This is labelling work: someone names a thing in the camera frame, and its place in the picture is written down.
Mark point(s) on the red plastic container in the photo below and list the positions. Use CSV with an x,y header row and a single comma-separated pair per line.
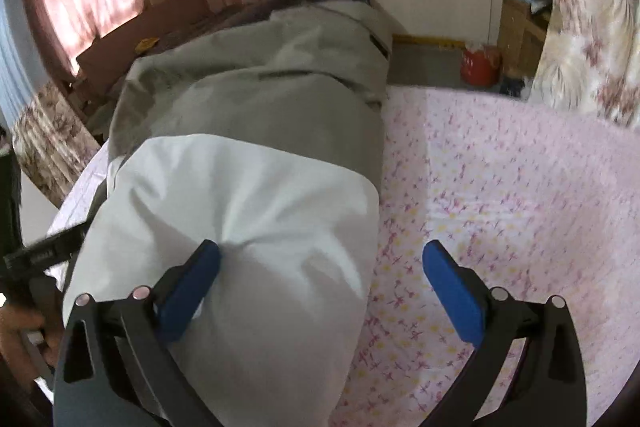
x,y
480,67

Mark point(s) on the blue sheer curtain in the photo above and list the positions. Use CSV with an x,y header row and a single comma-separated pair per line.
x,y
15,67

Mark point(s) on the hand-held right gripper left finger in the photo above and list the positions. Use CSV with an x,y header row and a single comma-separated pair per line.
x,y
192,292

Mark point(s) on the small yellow object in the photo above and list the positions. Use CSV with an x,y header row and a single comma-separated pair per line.
x,y
147,44

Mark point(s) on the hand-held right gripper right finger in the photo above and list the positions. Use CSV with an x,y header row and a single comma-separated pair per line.
x,y
452,292

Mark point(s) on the wooden headboard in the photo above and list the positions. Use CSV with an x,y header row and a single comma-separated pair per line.
x,y
115,47

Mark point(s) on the wooden cabinet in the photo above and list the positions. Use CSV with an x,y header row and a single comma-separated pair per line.
x,y
520,32

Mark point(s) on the grey and white jacket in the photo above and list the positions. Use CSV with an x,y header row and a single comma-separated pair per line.
x,y
240,207

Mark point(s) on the pink floral bedsheet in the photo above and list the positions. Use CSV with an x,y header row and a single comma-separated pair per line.
x,y
500,207

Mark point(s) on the person's left hand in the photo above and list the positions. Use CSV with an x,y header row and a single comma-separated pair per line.
x,y
20,324

